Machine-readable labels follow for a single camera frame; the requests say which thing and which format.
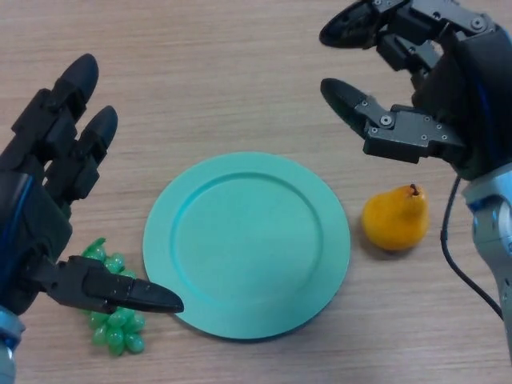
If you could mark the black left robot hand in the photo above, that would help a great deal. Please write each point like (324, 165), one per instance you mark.
(32, 224)

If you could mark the yellow pear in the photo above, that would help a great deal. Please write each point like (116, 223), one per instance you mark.
(394, 224)

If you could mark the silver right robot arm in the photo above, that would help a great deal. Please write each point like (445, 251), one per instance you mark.
(494, 232)

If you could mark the green grape bunch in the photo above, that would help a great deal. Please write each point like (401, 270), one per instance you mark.
(118, 332)

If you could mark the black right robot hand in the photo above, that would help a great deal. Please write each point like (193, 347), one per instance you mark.
(472, 100)

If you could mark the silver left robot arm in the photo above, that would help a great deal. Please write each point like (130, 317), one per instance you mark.
(6, 352)

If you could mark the turquoise round plate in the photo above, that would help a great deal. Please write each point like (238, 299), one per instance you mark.
(246, 246)

